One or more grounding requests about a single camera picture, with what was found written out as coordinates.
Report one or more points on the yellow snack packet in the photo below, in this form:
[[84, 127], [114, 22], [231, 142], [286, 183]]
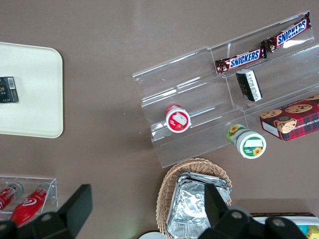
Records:
[[313, 232]]

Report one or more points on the red cola bottle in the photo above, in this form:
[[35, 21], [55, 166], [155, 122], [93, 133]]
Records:
[[6, 196], [27, 205]]

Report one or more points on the clear acrylic bottle box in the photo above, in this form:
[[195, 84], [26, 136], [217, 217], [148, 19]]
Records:
[[49, 191]]

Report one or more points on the small black barcode box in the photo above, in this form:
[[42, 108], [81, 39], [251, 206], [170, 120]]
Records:
[[8, 90]]

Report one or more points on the Snickers chocolate bar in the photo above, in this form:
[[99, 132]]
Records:
[[289, 36], [240, 61]]

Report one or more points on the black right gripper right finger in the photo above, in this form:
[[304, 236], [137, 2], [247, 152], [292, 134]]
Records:
[[213, 204]]

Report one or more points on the woven wicker basket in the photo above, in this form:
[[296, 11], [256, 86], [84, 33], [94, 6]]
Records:
[[169, 184]]

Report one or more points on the clear acrylic tiered display stand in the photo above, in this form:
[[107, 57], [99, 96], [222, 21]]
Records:
[[199, 99]]

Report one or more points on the white bin with dark rim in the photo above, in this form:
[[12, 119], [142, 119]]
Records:
[[259, 218]]

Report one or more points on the white plate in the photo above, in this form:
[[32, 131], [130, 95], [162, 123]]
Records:
[[150, 235]]

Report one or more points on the red tartan cookie box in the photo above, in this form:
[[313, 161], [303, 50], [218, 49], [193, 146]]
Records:
[[291, 119]]

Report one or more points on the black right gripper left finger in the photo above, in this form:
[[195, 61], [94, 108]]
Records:
[[79, 204]]

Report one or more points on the cream plastic tray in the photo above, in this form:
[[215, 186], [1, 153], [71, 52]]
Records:
[[37, 99]]

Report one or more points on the red strawberry yoghurt cup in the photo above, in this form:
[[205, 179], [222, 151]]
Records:
[[177, 119]]

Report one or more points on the green sunflower yoghurt cup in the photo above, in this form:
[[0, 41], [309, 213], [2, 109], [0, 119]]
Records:
[[248, 142]]

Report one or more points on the black box with white side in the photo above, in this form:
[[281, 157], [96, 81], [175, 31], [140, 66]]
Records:
[[248, 85]]

